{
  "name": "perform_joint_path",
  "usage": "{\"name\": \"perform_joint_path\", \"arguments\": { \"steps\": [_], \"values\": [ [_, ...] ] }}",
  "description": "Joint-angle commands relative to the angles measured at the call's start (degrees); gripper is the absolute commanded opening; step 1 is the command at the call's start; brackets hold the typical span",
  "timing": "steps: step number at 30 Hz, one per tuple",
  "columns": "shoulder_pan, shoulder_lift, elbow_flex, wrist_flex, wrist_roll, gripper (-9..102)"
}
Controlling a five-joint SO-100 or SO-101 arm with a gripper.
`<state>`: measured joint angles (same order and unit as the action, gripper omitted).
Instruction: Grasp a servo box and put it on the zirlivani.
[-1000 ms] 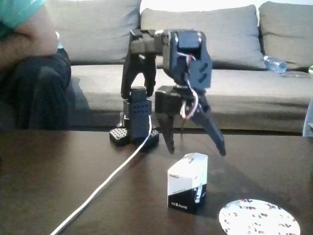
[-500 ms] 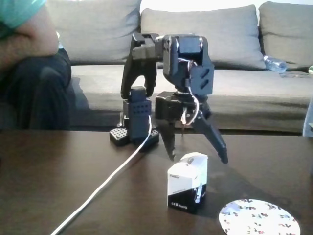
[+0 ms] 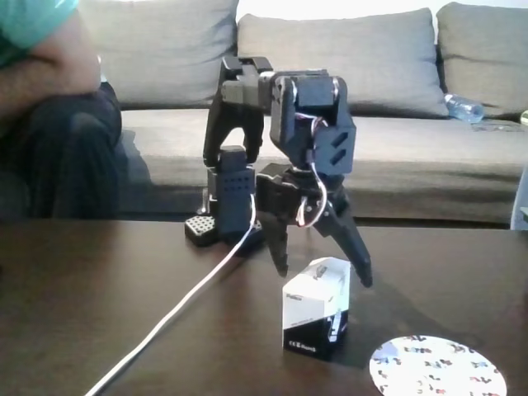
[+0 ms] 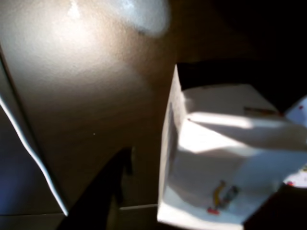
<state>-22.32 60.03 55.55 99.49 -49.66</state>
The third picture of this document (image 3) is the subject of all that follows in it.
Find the person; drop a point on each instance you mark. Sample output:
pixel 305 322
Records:
pixel 62 165

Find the round cartoon print coaster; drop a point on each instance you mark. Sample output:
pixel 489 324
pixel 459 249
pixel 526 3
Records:
pixel 437 367

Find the green object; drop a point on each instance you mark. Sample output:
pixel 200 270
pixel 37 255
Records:
pixel 524 117

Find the grey sofa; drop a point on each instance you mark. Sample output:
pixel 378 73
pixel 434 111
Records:
pixel 412 165

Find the grey-blue object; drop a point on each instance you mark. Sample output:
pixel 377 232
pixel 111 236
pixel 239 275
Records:
pixel 520 202

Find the white and black servo box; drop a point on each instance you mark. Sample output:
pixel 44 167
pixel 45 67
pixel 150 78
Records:
pixel 309 305

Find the grey sofa cushion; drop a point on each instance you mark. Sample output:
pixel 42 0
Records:
pixel 371 49
pixel 482 49
pixel 165 49

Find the clear plastic water bottle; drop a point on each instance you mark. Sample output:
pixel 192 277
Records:
pixel 464 107

